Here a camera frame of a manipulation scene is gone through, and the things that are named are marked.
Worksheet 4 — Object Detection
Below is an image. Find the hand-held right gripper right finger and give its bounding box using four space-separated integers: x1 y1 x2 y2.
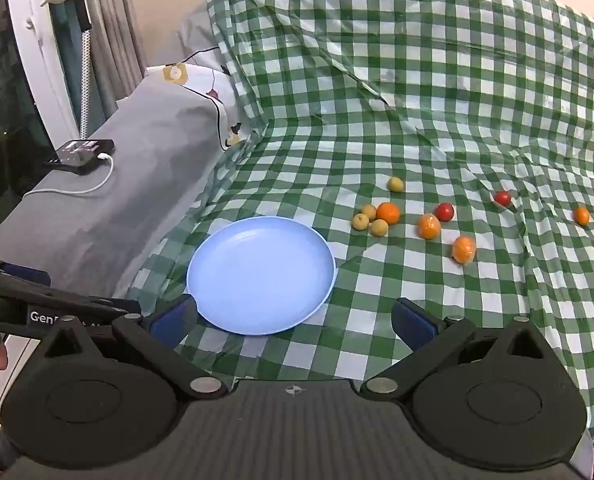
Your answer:
359 297 548 402

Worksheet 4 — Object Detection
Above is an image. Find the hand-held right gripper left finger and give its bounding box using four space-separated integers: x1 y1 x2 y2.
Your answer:
38 292 229 402

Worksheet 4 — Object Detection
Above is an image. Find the plastic-wrapped orange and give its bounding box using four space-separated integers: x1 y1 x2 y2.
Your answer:
451 235 478 265
417 213 443 240

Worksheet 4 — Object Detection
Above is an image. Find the light blue plate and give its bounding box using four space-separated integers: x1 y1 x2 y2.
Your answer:
186 216 337 336

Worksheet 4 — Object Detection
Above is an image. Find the plain orange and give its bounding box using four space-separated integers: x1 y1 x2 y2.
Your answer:
376 202 401 226

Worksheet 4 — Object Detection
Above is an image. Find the black smartphone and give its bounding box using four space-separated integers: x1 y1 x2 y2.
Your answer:
44 138 116 176

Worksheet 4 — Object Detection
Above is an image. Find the white printed pillow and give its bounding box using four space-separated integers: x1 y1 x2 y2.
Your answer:
144 62 261 152

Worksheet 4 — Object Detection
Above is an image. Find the green checked cloth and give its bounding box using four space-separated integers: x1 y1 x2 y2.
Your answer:
127 0 594 446

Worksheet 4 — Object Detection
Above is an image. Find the teal curtain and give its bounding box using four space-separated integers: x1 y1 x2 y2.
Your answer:
51 0 86 133

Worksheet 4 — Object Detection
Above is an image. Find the black gooseneck phone holder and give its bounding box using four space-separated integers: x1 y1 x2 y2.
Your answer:
42 0 98 142

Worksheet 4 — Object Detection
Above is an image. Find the white charging cable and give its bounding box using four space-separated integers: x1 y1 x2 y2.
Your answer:
24 152 114 196

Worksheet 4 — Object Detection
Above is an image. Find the white window frame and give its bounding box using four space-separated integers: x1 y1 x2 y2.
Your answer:
1 0 84 135

